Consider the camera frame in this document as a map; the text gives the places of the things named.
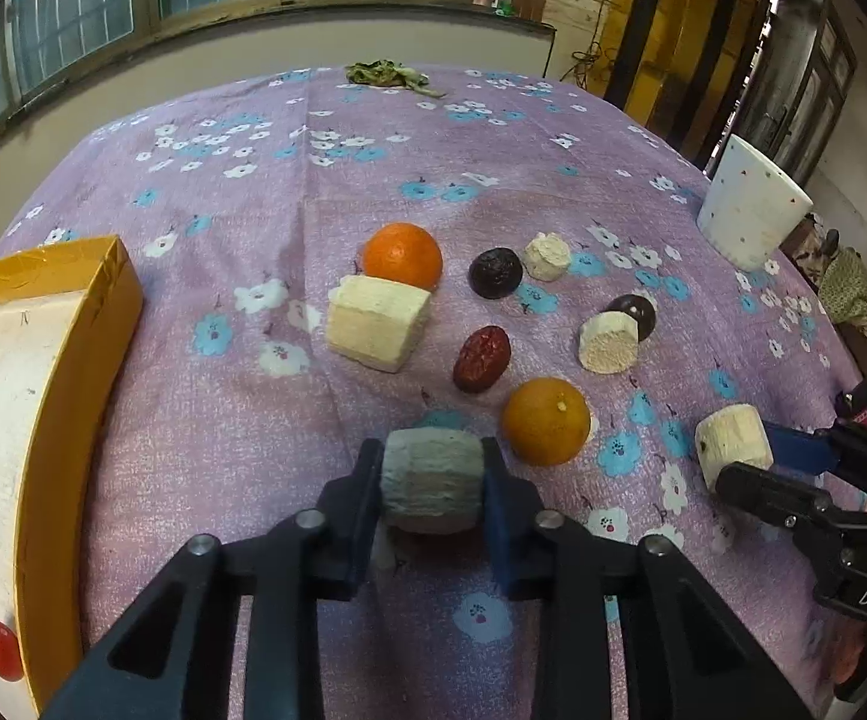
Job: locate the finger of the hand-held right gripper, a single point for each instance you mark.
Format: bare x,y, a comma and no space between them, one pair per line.
771,496
801,450

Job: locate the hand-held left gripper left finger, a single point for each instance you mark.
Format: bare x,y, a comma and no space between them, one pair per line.
366,532

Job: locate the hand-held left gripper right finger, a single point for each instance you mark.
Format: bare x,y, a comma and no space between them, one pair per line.
497,532

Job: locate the cream ribbed cylinder chunk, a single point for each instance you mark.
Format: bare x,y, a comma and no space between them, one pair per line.
733,444

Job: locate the pale grey cylinder chunk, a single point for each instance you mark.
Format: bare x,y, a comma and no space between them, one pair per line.
433,480

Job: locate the orange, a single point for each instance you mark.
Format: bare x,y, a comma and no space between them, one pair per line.
546,420
403,255

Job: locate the red date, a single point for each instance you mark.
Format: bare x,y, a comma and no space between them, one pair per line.
482,358

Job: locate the cream rectangular block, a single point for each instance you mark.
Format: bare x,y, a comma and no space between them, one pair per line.
377,326

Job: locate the dark wrinkled round fruit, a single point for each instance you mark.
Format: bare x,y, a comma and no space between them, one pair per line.
639,309
495,272

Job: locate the cream chunk with grainy face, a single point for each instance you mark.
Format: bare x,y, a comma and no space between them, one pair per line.
608,345

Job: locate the small cream cylinder chunk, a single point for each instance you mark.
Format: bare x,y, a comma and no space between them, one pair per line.
546,255

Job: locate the patterned cloth heap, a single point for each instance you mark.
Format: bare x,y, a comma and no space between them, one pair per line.
853,292

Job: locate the white dotted cup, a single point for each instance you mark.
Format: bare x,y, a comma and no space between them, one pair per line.
752,202

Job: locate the purple floral tablecloth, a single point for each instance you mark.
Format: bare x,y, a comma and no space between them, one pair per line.
253,187

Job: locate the wooden door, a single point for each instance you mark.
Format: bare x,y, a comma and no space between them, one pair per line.
808,75

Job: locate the yellow black striped panel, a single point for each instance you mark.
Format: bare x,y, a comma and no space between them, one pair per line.
673,30

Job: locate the barred window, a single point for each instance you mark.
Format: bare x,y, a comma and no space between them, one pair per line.
73,7

